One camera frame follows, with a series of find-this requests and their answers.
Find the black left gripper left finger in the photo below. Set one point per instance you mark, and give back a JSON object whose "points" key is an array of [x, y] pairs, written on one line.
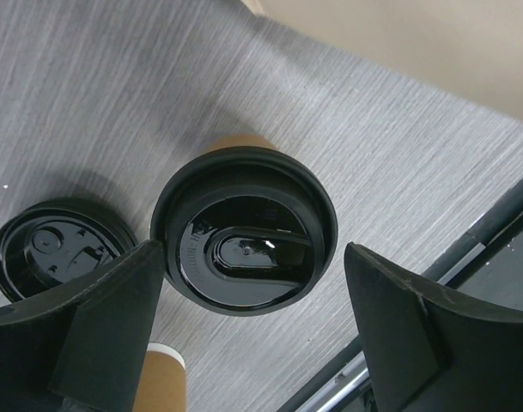
{"points": [[81, 345]]}

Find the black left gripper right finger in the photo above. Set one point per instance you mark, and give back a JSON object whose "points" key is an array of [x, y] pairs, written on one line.
{"points": [[429, 347]]}

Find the brown paper cups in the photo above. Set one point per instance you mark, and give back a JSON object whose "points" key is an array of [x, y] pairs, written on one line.
{"points": [[162, 385]]}

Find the black lid stack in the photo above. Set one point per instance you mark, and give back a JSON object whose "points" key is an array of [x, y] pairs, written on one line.
{"points": [[56, 241]]}

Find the single black cup lid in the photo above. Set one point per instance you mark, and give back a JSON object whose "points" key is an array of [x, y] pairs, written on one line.
{"points": [[245, 230]]}

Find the cream paper bag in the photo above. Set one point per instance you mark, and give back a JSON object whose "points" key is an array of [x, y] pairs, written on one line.
{"points": [[473, 49]]}

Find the single brown paper cup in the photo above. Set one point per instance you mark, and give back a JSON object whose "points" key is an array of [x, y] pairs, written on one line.
{"points": [[240, 140]]}

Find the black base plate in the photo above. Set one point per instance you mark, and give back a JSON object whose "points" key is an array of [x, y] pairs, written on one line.
{"points": [[492, 246]]}

